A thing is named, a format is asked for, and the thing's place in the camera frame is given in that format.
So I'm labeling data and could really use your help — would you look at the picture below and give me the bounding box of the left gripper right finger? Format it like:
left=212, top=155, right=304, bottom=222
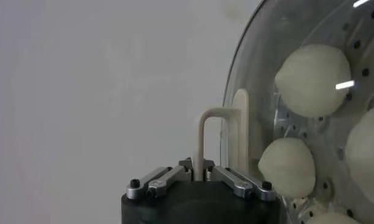
left=204, top=159, right=277, bottom=202

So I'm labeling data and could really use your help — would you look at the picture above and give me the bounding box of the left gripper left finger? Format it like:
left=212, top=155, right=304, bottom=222
left=126, top=158, right=193, bottom=200

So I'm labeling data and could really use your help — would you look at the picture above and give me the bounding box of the white steamed baozi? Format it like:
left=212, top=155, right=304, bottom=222
left=306, top=212, right=361, bottom=224
left=344, top=105, right=374, bottom=211
left=274, top=44, right=352, bottom=118
left=258, top=137, right=316, bottom=198

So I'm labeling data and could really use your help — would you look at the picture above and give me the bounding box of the glass lid with cream handle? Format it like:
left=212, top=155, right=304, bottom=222
left=192, top=0, right=374, bottom=224

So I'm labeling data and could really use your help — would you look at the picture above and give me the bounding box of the stainless perforated steamer basket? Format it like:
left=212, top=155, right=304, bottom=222
left=271, top=0, right=374, bottom=224

